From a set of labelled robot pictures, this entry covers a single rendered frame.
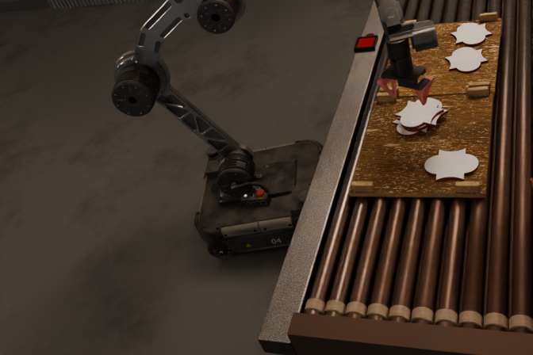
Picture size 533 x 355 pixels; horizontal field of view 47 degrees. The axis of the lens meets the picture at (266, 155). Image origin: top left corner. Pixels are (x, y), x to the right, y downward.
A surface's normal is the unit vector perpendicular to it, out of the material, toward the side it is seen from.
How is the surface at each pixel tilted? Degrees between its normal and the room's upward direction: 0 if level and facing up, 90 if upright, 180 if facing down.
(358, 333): 0
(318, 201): 0
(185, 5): 90
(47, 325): 0
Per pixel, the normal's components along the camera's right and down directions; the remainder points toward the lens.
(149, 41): -0.07, 0.65
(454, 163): -0.30, -0.74
